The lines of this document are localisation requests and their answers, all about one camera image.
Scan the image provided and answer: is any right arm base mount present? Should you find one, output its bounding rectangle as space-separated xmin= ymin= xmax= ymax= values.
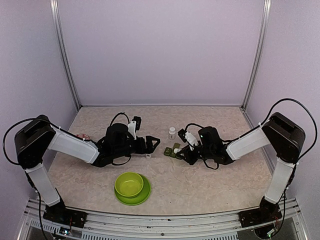
xmin=238 ymin=208 xmax=283 ymax=228

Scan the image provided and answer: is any green plate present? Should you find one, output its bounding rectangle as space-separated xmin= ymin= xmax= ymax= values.
xmin=114 ymin=174 xmax=151 ymax=206

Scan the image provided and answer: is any aluminium frame post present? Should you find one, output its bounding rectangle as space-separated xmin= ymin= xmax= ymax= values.
xmin=49 ymin=0 xmax=82 ymax=111
xmin=241 ymin=0 xmax=272 ymax=112

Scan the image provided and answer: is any red patterned white bowl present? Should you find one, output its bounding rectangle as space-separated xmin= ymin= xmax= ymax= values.
xmin=76 ymin=133 xmax=91 ymax=141

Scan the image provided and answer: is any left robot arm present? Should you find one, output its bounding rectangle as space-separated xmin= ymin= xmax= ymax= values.
xmin=14 ymin=115 xmax=161 ymax=223

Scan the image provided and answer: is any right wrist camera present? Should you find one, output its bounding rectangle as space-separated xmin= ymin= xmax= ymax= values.
xmin=177 ymin=129 xmax=199 ymax=151

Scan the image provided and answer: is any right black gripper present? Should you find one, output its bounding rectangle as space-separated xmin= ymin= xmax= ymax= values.
xmin=176 ymin=144 xmax=214 ymax=166

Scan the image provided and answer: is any green bowl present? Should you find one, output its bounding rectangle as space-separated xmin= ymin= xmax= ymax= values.
xmin=114 ymin=172 xmax=144 ymax=198

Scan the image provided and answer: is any white pill bottle with code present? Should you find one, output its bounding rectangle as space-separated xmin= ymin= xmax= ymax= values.
xmin=173 ymin=148 xmax=181 ymax=154

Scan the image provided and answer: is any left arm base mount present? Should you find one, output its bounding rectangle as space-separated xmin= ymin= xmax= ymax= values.
xmin=43 ymin=208 xmax=87 ymax=229

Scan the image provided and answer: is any right aluminium frame post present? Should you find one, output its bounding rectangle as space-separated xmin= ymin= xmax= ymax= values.
xmin=241 ymin=0 xmax=272 ymax=112

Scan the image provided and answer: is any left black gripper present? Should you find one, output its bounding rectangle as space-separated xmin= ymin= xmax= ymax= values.
xmin=113 ymin=135 xmax=161 ymax=159

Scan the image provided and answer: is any aluminium front rail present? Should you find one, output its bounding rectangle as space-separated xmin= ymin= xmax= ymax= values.
xmin=15 ymin=198 xmax=311 ymax=240

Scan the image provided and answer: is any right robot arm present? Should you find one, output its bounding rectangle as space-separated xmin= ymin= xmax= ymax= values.
xmin=142 ymin=106 xmax=274 ymax=216

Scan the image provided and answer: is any left aluminium frame post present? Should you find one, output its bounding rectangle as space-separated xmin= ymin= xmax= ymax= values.
xmin=49 ymin=0 xmax=82 ymax=111

